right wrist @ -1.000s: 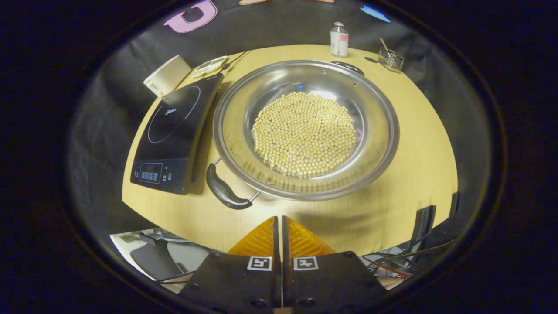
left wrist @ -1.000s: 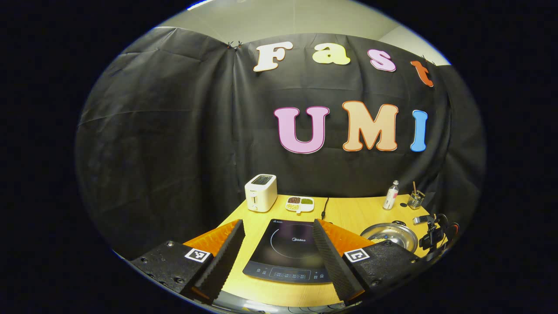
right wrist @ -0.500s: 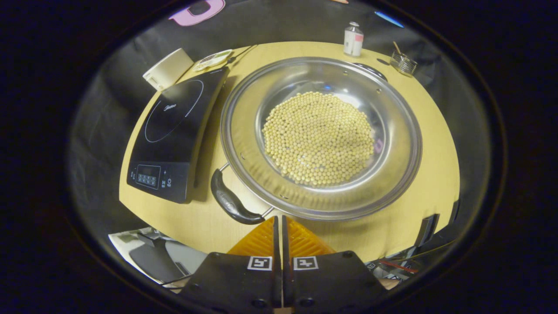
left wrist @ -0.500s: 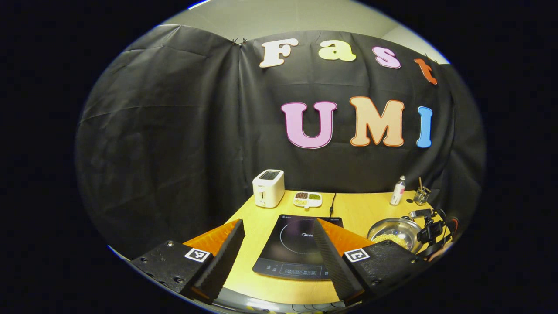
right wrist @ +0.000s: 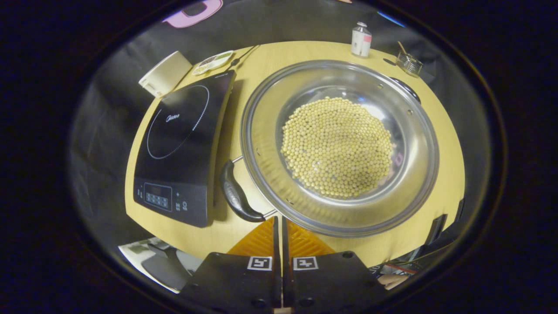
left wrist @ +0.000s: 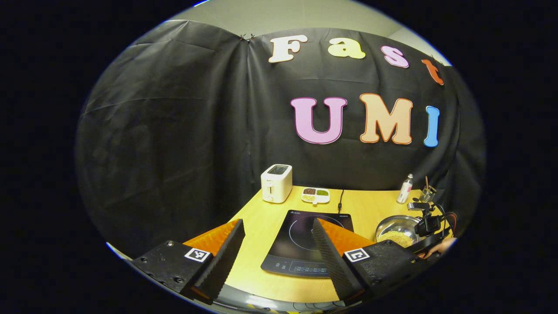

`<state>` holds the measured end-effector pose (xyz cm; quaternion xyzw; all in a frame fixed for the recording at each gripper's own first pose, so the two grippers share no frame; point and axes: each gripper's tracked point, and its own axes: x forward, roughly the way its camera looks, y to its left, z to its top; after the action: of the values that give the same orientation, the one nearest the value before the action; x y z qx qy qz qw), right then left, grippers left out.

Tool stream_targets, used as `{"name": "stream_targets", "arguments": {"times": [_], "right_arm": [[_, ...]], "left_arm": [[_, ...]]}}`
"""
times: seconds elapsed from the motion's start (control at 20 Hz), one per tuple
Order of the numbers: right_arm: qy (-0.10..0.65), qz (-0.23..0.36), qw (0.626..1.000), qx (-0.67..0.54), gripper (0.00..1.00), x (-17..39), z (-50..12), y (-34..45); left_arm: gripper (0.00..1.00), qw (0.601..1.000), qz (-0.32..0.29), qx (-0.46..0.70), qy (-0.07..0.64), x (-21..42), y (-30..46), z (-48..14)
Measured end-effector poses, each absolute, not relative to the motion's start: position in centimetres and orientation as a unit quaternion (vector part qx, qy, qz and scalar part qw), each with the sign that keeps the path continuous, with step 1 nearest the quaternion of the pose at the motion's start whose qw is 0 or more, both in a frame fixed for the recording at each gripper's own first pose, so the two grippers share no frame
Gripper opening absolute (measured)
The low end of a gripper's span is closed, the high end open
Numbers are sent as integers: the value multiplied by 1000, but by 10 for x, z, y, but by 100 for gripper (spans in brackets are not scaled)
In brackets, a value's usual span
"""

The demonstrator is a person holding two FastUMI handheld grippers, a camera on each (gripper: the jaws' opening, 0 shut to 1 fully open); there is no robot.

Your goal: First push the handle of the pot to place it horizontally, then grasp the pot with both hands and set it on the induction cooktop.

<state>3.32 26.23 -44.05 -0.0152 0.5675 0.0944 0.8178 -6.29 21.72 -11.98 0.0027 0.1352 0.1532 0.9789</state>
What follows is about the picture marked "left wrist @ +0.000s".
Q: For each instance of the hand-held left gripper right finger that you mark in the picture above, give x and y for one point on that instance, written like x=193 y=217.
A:
x=333 y=266

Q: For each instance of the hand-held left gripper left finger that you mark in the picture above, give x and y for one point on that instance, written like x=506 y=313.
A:
x=224 y=261

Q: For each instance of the steel pot with beans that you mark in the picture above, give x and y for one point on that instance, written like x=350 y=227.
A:
x=394 y=231

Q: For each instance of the black induction cooktop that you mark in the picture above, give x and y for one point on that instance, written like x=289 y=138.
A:
x=292 y=248

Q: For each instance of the clear glass jar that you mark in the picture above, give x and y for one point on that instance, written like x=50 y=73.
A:
x=428 y=195

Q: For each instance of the clear plastic bottle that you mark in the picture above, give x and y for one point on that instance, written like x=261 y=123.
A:
x=404 y=189

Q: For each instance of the white divided bean dish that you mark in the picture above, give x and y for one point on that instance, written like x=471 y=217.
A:
x=315 y=195

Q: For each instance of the white toaster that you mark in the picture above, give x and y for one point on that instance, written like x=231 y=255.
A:
x=276 y=185

